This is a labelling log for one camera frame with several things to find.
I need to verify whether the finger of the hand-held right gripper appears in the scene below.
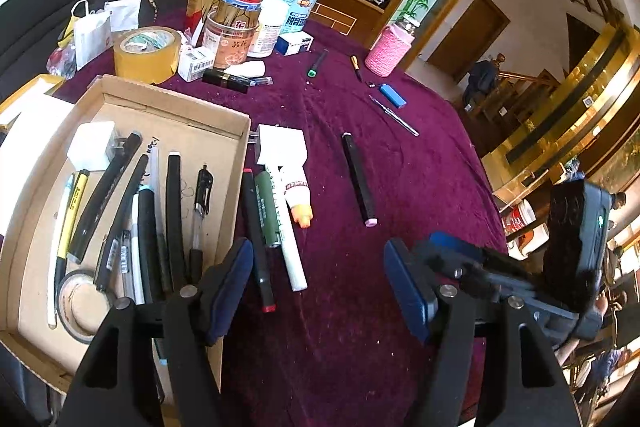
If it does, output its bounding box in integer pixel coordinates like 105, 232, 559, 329
429, 231, 547, 281
414, 240, 549, 314

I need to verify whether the wooden stair railing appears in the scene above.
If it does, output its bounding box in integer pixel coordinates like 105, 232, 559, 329
492, 54, 566, 128

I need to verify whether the black tape roll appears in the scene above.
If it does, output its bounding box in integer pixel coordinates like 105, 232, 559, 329
55, 269, 118, 345

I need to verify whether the dark green marker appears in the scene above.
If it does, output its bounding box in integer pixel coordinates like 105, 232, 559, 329
254, 171, 283, 249

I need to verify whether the white paper bag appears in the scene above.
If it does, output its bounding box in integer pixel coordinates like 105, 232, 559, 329
65, 0, 113, 70

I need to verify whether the plain black marker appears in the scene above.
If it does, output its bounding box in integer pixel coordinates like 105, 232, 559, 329
94, 153, 150, 292

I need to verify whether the yellow black pen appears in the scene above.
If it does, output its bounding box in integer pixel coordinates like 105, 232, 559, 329
55, 168, 91, 278

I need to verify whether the clear jar orange print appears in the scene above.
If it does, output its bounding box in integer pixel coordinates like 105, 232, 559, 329
202, 9, 262, 70

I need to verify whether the white marker pen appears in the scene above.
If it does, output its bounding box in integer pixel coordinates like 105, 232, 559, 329
129, 194, 146, 305

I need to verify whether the blue lighter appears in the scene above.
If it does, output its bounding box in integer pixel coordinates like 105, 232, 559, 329
378, 84, 407, 109

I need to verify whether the small white barcode box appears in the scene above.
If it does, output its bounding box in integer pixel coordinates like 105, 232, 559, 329
177, 47, 216, 82

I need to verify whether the brown wooden door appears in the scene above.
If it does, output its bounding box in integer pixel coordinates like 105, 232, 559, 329
427, 0, 512, 82

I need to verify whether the landscape wall painting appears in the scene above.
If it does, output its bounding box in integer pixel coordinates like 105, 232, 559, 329
597, 127, 640, 198

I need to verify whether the silver metal pen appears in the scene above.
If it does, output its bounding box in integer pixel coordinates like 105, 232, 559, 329
368, 94, 420, 138

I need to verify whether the white medicine bottle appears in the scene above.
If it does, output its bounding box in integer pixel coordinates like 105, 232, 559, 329
247, 0, 290, 58

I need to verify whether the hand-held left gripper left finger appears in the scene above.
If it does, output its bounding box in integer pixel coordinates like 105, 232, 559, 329
57, 237, 256, 427

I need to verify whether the white oval eraser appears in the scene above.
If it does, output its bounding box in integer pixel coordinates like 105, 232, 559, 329
222, 61, 266, 79

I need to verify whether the clear gel pen black grip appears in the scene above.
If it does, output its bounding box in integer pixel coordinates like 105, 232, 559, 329
107, 232, 136, 303

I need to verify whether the yellow packing tape roll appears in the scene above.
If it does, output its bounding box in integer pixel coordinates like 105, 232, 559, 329
113, 27, 182, 86

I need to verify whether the white paper sheet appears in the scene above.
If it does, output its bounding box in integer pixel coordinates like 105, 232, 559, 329
0, 99, 76, 238

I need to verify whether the thick white marker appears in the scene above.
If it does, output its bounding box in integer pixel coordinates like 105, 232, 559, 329
267, 167, 308, 293

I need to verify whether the purple velvet tablecloth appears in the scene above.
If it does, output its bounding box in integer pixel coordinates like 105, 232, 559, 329
52, 0, 511, 427

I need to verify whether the yellow envelope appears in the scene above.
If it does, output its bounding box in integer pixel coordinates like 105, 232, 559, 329
0, 74, 66, 130

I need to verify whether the black marker grey cap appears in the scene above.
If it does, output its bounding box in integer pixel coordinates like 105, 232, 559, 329
66, 132, 143, 264

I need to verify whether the small white charger cube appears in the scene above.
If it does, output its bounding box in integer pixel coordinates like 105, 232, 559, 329
67, 122, 128, 171

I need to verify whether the black gold lipstick tube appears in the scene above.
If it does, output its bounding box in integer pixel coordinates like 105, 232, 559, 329
202, 69, 251, 94

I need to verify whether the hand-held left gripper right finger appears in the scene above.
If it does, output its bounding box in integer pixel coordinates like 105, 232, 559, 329
382, 238, 583, 427

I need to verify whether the white paper packet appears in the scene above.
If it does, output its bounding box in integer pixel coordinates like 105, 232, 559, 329
104, 0, 142, 32

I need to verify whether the pink knit covered jar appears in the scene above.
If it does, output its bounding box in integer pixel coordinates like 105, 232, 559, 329
364, 14, 422, 78

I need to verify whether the black marker pink cap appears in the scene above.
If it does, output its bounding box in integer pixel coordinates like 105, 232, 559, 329
341, 133, 379, 227

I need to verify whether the white glue tube orange cap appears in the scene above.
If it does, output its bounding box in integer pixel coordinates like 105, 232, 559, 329
267, 162, 315, 228

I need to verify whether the gold trimmed balustrade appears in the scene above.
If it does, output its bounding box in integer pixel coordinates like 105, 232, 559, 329
482, 24, 640, 202

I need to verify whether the small blue white box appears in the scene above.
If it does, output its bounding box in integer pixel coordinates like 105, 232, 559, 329
276, 32, 315, 56

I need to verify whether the gold brown carton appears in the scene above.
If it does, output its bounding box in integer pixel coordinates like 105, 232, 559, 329
186, 0, 223, 40

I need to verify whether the black marker red cap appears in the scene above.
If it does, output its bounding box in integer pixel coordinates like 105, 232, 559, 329
241, 168, 277, 314

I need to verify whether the black pen green tip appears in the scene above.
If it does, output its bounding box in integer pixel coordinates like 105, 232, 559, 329
307, 49, 330, 79

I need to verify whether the red white paper cup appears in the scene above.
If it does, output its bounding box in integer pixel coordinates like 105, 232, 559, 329
502, 199, 537, 236
507, 224, 551, 260

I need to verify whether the shallow cardboard box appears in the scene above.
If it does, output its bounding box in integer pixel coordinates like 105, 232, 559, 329
0, 74, 252, 395

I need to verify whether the large white charger plug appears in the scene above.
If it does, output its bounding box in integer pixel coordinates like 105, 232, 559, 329
248, 124, 307, 168

